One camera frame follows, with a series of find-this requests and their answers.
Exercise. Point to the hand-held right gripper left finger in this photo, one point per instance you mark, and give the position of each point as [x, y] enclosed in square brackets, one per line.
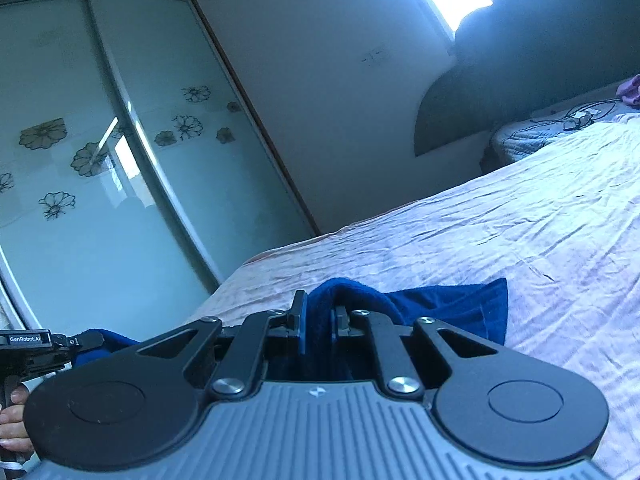
[301, 327]

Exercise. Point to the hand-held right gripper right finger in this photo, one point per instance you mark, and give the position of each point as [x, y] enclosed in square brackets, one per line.
[336, 326]

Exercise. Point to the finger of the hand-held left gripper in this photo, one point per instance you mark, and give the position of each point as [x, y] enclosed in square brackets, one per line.
[89, 342]

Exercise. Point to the blue beaded sweater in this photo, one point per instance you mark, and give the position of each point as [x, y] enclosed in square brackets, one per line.
[440, 310]

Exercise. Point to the person's left hand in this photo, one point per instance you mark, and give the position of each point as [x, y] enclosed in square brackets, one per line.
[14, 425]

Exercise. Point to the frosted floral wardrobe door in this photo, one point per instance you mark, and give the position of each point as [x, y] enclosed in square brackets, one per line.
[200, 160]
[60, 240]

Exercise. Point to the bed with pink sheet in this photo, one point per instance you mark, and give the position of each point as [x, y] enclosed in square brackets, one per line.
[475, 220]

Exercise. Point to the quilted printed pillow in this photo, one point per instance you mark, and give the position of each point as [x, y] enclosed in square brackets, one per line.
[550, 132]

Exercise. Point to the dark scalloped headboard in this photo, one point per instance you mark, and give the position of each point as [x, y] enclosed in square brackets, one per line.
[530, 50]

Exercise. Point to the purple cloth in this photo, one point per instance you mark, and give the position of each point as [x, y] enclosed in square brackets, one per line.
[631, 90]

